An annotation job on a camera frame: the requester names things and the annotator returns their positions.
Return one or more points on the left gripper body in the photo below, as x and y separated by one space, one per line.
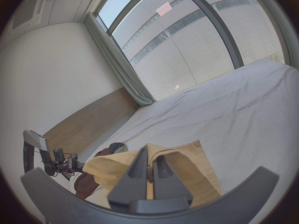
76 167

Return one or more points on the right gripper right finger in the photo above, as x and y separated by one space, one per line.
177 188

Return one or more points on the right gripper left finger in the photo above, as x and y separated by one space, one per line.
126 190

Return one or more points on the tan shorts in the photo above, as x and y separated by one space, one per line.
186 162

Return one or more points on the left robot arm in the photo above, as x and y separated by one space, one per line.
37 142

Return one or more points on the bed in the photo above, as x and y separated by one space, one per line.
210 113

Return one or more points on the brown shorts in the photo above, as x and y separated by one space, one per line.
86 185

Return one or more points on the green garment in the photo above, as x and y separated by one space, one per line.
122 149

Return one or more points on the black garment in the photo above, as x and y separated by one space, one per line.
114 146

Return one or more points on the grey-green curtain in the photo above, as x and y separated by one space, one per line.
116 62

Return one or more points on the window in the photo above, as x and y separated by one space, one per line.
186 43

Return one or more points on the white ceiling air conditioner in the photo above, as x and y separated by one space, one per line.
25 10

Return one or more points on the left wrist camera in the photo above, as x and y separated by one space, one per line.
74 156

